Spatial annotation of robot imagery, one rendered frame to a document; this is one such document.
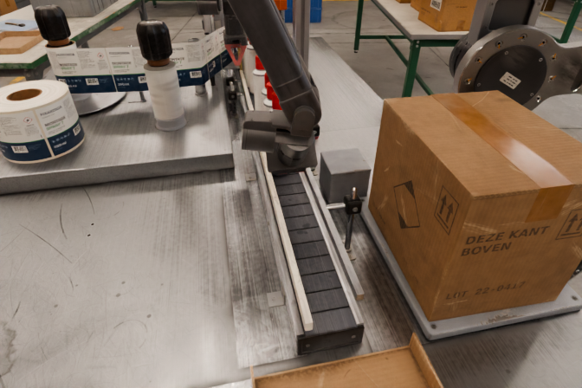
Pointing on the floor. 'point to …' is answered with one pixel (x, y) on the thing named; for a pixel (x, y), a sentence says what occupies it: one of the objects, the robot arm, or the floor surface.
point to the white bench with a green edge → (24, 67)
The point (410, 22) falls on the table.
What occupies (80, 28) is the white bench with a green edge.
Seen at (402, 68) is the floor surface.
